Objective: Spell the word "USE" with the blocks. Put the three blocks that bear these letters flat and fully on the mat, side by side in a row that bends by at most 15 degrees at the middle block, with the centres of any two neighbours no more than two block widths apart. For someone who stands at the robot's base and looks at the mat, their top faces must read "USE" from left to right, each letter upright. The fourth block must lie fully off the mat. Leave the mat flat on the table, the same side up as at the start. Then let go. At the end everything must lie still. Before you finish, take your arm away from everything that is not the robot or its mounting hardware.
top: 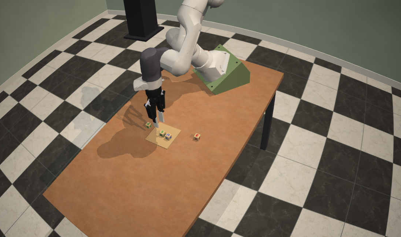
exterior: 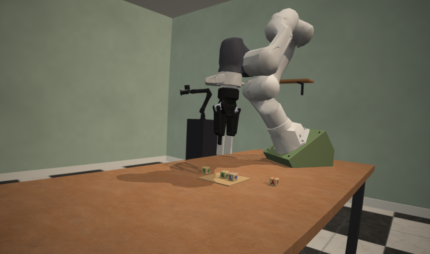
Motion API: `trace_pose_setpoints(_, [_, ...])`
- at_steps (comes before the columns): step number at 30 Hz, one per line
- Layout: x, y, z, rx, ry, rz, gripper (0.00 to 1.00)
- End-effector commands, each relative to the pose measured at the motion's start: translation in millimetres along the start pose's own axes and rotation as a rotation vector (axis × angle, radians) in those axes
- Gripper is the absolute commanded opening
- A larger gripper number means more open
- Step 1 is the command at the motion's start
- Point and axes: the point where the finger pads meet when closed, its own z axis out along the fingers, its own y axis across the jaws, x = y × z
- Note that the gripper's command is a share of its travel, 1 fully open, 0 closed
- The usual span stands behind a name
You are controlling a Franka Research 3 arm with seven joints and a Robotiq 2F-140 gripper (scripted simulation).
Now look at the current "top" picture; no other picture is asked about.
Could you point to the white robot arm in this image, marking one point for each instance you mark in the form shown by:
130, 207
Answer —
210, 64

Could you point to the tan flat mat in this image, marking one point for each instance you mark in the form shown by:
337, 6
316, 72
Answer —
155, 138

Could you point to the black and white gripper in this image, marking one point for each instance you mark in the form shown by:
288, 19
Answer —
155, 98

